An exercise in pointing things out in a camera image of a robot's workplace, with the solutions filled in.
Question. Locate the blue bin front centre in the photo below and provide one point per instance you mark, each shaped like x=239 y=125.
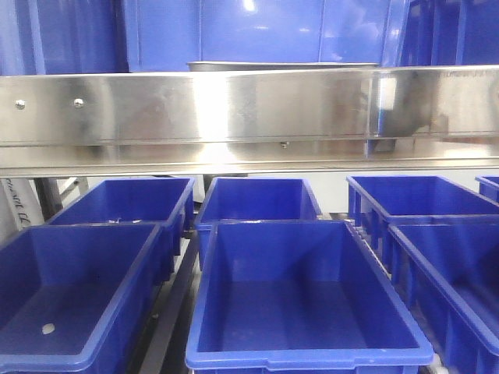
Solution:
x=299 y=297

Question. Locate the blue bin back left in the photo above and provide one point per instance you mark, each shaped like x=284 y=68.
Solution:
x=164 y=201

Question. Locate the upper blue bin right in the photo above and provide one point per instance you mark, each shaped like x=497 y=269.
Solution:
x=451 y=33

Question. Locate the upper blue bin centre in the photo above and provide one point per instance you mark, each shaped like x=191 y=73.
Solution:
x=166 y=36

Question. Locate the stainless steel rack front rail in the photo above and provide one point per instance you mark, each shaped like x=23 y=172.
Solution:
x=358 y=119

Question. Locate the upper blue bin left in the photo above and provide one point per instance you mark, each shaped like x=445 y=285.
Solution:
x=62 y=37

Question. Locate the blue bin front left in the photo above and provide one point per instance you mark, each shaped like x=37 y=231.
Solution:
x=73 y=298

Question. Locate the silver metal tray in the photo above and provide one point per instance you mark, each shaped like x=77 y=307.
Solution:
x=216 y=66

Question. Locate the white labelled post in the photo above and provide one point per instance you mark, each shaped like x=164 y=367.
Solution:
x=20 y=207

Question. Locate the blue bin front right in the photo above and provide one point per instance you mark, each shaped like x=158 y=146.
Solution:
x=447 y=275

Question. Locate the blue bin back centre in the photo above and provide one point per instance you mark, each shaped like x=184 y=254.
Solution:
x=254 y=199

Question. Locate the blue bin far right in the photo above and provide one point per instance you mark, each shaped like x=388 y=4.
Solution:
x=489 y=186

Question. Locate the blue bin back right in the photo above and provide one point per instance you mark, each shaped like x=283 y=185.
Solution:
x=378 y=201

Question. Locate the blue bin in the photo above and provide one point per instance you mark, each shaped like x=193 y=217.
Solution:
x=299 y=297
x=451 y=33
x=489 y=186
x=378 y=201
x=166 y=36
x=62 y=37
x=447 y=275
x=254 y=199
x=164 y=201
x=73 y=298

